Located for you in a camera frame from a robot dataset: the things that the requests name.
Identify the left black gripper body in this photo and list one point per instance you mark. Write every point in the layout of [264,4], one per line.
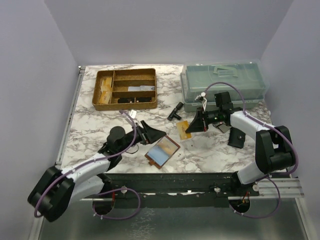
[140,136]

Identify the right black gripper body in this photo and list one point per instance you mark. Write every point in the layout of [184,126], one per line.
[212,117]

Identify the gold credit card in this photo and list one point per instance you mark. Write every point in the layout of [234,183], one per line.
[181,128]

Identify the blue credit card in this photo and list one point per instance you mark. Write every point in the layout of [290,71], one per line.
[160,154]

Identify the brown leather card holder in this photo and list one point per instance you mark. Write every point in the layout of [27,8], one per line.
[166,141]

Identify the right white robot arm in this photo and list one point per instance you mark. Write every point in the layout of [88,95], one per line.
[273,146]

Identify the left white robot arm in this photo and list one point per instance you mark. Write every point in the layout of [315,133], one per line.
[58,188]

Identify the grey card wallet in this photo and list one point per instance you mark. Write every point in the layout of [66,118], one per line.
[223,128]

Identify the white card in tray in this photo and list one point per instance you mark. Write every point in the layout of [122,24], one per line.
[141,88]

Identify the black T-shaped pipe fitting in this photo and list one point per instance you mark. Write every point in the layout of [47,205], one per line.
[173,114]

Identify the black snap wallet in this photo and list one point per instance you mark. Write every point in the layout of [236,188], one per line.
[236,138]

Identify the black item in tray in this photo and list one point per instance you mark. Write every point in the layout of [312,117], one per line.
[131,100]

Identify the brown cork organizer tray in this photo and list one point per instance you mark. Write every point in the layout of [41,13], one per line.
[121,80]

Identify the clear lidded plastic box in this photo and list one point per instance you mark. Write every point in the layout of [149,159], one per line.
[243,78]

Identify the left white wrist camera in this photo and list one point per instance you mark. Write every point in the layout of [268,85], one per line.
[133,113]

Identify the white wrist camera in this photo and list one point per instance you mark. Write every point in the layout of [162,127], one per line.
[133,113]
[202,99]

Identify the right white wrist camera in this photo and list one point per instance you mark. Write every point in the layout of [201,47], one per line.
[202,99]

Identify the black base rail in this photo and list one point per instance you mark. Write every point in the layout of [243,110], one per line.
[176,190]

